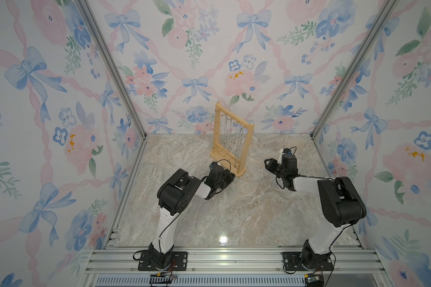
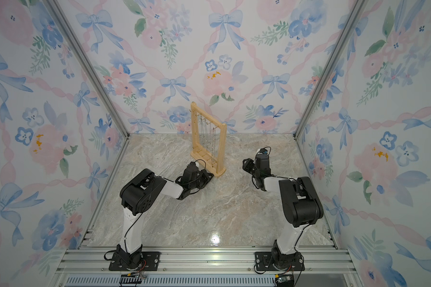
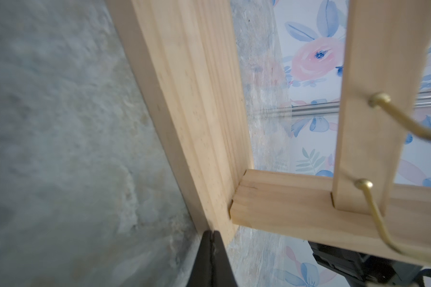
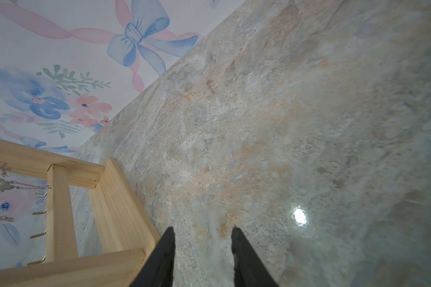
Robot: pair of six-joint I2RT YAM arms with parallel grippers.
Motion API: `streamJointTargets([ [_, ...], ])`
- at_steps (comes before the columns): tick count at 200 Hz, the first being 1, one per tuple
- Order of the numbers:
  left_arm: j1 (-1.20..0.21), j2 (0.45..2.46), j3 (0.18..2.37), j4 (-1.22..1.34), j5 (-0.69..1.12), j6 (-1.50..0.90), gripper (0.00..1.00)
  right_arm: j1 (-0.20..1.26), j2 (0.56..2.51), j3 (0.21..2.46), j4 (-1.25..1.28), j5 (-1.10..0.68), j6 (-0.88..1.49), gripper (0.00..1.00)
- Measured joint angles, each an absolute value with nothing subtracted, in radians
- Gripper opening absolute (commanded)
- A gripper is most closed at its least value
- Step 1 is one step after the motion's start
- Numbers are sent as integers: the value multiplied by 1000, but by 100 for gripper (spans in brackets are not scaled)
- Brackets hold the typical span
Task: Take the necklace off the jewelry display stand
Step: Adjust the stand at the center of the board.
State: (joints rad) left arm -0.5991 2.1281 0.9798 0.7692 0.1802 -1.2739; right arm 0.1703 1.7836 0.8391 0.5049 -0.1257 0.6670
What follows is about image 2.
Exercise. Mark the left aluminium corner post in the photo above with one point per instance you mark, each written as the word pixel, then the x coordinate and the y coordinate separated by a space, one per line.
pixel 56 12

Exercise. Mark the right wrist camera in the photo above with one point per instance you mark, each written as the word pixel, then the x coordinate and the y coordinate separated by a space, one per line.
pixel 264 152

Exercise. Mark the aluminium corner post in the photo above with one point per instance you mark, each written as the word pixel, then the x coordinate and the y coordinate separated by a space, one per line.
pixel 56 12
pixel 354 17

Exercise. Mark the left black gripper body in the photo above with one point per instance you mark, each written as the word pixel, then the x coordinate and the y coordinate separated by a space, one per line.
pixel 202 181

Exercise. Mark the aluminium mounting rail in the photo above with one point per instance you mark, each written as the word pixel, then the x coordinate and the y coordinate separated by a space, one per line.
pixel 206 266

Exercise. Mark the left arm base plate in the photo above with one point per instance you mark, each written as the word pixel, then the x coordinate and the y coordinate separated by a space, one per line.
pixel 139 261

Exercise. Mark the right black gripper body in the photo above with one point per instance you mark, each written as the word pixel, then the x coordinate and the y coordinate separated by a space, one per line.
pixel 251 167

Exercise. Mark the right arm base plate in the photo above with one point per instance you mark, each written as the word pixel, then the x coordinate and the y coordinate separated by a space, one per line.
pixel 269 261

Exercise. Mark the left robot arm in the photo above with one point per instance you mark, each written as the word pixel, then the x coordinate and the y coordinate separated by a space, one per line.
pixel 137 197

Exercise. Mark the wooden jewelry display stand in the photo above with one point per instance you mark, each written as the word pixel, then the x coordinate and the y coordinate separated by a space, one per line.
pixel 208 140

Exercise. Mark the right aluminium corner post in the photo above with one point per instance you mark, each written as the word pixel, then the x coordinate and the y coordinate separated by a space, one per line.
pixel 354 17

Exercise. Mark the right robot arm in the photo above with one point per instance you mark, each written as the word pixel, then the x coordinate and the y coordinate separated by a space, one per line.
pixel 301 208

